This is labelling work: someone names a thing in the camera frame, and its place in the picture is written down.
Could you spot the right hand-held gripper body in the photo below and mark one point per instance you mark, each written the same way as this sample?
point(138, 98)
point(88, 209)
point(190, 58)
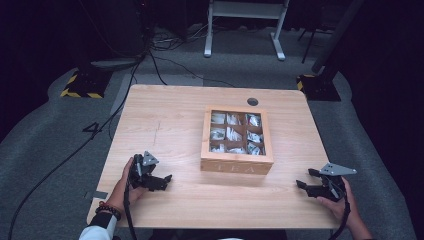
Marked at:
point(331, 186)

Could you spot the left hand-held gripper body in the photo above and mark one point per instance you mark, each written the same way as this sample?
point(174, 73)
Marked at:
point(141, 175)

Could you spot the wooden tea box glass lid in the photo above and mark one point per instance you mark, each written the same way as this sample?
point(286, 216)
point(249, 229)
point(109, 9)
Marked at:
point(233, 165)

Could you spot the person's left hand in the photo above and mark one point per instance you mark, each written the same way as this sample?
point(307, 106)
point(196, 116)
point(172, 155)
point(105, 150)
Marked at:
point(121, 195)

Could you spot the person's right hand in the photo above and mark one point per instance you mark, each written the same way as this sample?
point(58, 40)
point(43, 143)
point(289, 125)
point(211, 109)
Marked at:
point(346, 211)

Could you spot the grey tape strip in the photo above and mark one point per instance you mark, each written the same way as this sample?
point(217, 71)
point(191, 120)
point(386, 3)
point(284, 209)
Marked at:
point(98, 195)

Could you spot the yellow black striped stand base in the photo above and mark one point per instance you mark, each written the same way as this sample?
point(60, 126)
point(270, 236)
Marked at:
point(86, 85)
point(318, 88)

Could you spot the grey flat stand base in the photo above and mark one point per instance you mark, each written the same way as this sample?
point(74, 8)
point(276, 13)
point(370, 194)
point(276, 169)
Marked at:
point(113, 63)

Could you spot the grey slanted pole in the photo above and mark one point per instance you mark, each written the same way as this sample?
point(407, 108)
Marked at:
point(336, 33)

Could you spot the white metal desk frame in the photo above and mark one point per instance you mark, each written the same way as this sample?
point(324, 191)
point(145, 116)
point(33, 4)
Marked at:
point(246, 10)

